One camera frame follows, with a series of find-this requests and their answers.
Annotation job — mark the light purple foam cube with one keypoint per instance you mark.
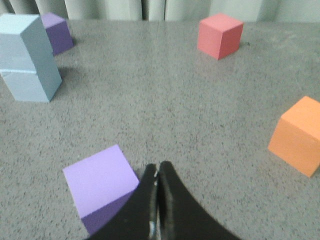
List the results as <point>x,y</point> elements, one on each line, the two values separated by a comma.
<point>100,185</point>

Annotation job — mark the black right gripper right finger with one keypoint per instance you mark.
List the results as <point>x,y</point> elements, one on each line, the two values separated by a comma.
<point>181,216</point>

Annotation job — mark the orange foam cube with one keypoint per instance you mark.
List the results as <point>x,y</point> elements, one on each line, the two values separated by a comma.
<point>296,138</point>

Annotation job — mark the grey-green curtain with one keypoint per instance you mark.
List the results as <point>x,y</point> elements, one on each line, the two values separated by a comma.
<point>290,11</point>

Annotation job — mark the smooth red foam cube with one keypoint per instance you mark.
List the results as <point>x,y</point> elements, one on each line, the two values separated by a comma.
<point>219,35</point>

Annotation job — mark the cracked light blue foam cube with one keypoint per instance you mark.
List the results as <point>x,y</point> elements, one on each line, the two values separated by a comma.
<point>34,86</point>

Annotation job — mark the dark purple foam cube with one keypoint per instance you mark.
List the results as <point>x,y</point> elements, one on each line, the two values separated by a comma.
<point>58,32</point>

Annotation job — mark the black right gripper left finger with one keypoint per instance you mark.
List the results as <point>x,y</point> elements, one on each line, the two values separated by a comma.
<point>137,219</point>

